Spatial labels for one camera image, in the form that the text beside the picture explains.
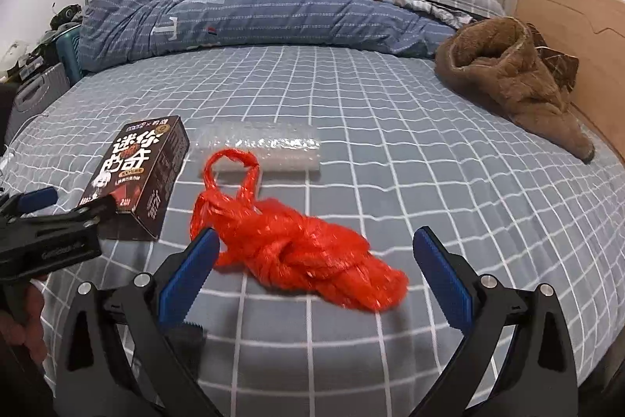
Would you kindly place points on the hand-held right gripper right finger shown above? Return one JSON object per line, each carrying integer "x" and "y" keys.
{"x": 444, "y": 280}

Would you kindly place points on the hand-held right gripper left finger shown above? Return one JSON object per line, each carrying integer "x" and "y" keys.
{"x": 188, "y": 275}

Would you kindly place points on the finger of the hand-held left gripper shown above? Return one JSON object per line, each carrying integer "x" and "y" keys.
{"x": 36, "y": 199}
{"x": 83, "y": 216}

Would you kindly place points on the dark brown printed box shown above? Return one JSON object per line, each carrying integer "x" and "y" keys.
{"x": 136, "y": 172}

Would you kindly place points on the red plastic bag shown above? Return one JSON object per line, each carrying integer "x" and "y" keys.
{"x": 302, "y": 251}

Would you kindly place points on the person's left hand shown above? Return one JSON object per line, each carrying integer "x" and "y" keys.
{"x": 35, "y": 329}

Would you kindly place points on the grey suitcase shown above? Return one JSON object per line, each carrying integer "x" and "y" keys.
{"x": 41, "y": 97}

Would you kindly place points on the grey checked bed sheet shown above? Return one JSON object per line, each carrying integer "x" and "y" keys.
{"x": 390, "y": 177}

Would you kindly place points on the teal suitcase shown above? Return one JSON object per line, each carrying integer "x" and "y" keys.
{"x": 68, "y": 53}

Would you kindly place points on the clear bubble wrap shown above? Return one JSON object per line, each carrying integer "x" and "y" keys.
{"x": 283, "y": 148}

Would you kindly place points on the brown fleece garment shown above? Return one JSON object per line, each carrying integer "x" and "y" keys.
{"x": 508, "y": 80}

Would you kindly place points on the dark brown patterned cloth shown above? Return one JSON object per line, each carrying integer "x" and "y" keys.
{"x": 561, "y": 63}

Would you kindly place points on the blue striped duvet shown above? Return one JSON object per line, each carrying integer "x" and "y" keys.
{"x": 273, "y": 6}

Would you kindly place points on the wooden headboard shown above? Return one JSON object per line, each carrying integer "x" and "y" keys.
{"x": 586, "y": 16}

